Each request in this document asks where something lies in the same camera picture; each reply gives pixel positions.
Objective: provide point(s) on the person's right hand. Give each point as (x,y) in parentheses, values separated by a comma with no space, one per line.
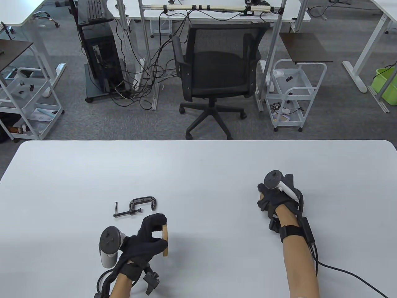
(273,199)

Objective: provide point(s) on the person's left hand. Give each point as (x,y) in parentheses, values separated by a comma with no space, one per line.
(139,248)

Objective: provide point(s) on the round wooden disc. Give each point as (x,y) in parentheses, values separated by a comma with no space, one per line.
(261,195)
(165,232)

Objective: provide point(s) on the black metal clamp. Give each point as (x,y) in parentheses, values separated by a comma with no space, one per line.
(133,204)

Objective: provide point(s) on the person's left forearm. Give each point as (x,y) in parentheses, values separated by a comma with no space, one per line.
(122,285)

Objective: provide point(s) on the person's right forearm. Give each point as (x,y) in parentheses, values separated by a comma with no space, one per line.
(297,267)

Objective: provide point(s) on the white and black controller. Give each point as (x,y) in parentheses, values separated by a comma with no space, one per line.
(273,180)
(108,242)

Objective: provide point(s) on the black wrist sensor box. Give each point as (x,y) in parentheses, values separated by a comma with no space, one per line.
(100,295)
(307,231)

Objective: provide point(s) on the black mesh office chair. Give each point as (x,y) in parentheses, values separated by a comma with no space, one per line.
(217,71)

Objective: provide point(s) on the brown side table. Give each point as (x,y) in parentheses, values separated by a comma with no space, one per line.
(305,48)
(12,52)

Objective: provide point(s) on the green plastic bin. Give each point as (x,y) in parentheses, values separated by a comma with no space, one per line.
(387,85)

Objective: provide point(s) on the white power strip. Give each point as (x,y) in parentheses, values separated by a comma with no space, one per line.
(138,77)

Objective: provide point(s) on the white desk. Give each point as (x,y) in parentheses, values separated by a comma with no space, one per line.
(369,46)
(217,17)
(18,12)

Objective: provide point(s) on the black computer tower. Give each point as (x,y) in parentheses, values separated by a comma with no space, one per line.
(105,62)

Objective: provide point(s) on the white rolling cabinet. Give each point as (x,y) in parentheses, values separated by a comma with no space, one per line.
(161,28)

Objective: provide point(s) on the black keyboard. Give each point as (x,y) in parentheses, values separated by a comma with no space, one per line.
(94,9)

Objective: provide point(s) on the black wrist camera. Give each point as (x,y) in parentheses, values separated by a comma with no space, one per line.
(274,225)
(152,279)

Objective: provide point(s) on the aluminium floor rail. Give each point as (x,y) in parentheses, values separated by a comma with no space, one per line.
(380,100)

